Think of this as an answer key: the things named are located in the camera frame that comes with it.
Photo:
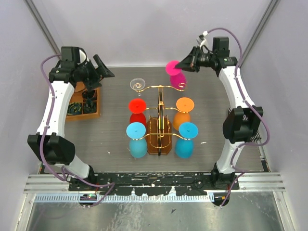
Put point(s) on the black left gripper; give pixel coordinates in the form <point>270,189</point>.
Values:
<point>95,83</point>

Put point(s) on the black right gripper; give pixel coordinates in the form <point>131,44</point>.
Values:
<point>190,62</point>

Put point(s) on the pink plastic wine glass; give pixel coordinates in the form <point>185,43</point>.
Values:
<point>177,78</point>

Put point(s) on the wooden compartment tray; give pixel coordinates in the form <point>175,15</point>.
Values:
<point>84,104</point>

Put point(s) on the clear champagne glass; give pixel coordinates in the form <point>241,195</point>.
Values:
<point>137,84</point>

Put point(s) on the red plastic wine glass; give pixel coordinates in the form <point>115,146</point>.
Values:
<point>137,107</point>

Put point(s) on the striped black white cloth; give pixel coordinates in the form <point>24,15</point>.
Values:
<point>255,138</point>

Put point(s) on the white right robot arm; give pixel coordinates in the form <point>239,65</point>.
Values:
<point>244,118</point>

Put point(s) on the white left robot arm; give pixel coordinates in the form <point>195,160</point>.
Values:
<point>49,144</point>

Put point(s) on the orange plastic wine glass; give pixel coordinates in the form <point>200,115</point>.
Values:
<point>184,106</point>

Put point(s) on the light blue left wine glass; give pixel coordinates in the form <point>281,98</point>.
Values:
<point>137,144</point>

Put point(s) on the blue right wine glass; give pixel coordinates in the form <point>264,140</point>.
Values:
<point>184,146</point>

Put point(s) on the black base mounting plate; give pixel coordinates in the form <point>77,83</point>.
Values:
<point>162,183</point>

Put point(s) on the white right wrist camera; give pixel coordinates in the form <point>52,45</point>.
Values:
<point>202,41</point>

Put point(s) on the gold wire wine glass rack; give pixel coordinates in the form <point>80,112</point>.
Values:
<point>159,126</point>

